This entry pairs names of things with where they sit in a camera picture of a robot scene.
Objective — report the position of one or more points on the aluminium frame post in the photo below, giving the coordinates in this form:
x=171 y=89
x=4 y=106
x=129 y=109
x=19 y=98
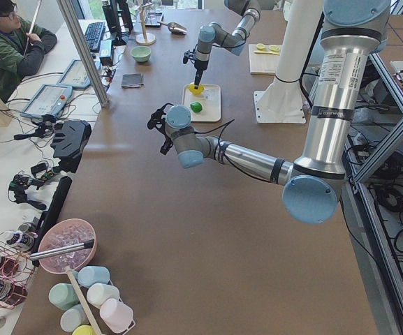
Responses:
x=71 y=20

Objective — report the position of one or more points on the cream rabbit tray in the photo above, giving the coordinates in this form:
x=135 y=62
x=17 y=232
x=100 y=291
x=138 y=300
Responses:
x=210 y=100

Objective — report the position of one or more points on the copper wire bottle rack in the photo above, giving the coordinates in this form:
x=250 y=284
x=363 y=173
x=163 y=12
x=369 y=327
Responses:
x=16 y=274

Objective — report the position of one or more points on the far teach pendant tablet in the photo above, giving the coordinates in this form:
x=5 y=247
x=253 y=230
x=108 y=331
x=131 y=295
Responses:
x=75 y=76

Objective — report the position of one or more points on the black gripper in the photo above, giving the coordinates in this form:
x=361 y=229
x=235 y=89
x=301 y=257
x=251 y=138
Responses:
x=200 y=66
x=166 y=144

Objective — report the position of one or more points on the near teach pendant tablet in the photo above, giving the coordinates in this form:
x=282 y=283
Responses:
x=50 y=99

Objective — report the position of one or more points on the wooden spoon handle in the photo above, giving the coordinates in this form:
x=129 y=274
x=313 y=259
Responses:
x=83 y=301

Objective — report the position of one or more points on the mint green cup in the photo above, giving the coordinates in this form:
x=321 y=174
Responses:
x=63 y=296

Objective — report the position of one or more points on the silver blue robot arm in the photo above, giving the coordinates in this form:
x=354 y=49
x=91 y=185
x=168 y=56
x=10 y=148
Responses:
x=316 y=82
x=234 y=42

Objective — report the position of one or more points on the yellow cup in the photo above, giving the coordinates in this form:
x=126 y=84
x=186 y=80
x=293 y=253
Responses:
x=84 y=330

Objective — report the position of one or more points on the wooden mug stand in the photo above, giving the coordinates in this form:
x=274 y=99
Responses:
x=144 y=38

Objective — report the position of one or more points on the light blue cup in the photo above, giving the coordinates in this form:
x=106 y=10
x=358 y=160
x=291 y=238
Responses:
x=90 y=275

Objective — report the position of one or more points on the black keyboard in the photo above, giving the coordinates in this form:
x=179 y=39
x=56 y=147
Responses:
x=93 y=35

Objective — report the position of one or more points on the pale grey-blue cup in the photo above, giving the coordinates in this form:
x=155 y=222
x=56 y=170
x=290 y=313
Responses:
x=73 y=318

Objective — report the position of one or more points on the lemon slice near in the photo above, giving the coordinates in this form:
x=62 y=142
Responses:
x=261 y=46

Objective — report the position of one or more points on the metal scoop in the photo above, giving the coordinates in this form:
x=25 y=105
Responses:
x=175 y=28

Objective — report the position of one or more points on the white cup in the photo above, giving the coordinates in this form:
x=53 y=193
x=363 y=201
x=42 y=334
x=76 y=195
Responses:
x=99 y=293

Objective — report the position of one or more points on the wooden cutting board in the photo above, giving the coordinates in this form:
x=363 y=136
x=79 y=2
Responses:
x=262 y=64

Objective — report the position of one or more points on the grey folded cloth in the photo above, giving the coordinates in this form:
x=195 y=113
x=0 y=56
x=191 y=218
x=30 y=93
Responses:
x=133 y=80

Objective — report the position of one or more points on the metal tongs handle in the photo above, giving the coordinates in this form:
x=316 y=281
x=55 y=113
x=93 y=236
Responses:
x=62 y=250

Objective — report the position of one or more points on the light green bowl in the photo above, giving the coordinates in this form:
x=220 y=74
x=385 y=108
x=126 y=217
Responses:
x=141 y=53

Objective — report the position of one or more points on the lemon slice far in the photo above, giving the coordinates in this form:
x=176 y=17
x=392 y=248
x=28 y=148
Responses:
x=274 y=48

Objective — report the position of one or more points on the pink cup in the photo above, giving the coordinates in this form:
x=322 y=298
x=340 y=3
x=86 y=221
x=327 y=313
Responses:
x=117 y=315

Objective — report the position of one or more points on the teach pendant tablet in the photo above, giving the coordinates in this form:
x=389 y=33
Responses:
x=50 y=99
x=75 y=76

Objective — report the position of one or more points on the black plastic bracket device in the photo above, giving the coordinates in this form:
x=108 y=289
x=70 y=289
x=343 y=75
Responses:
x=70 y=138

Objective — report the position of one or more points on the yellow plastic knife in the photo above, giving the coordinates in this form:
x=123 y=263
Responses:
x=266 y=52

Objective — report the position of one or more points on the pink bowl with ice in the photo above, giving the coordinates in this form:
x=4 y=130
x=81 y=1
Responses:
x=68 y=233

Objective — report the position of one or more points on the lemon slice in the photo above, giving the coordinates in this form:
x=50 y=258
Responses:
x=261 y=46
x=274 y=48

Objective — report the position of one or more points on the person in green jacket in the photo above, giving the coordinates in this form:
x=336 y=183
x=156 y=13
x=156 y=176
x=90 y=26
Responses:
x=22 y=48

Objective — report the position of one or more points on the black long bar device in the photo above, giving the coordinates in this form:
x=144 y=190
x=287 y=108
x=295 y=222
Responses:
x=49 y=217

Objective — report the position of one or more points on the green lime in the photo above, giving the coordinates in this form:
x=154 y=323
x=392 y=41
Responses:
x=196 y=107

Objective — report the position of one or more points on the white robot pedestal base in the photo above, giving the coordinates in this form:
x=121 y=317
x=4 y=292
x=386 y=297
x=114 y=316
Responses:
x=282 y=102

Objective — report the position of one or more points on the yellow lemon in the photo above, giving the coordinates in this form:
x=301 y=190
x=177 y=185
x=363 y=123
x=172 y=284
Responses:
x=196 y=89

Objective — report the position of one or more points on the black camera mount wrist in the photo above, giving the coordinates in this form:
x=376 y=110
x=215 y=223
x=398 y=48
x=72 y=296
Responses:
x=189 y=55
x=157 y=119

